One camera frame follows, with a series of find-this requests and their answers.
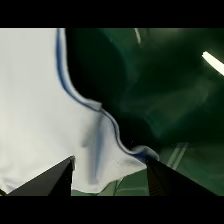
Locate white T-shirt with blue trim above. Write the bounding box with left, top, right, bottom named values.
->
left=0, top=28, right=161, bottom=195

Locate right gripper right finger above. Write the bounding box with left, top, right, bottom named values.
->
left=145, top=156, right=218, bottom=197

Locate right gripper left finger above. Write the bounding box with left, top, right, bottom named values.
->
left=7, top=155, right=76, bottom=197

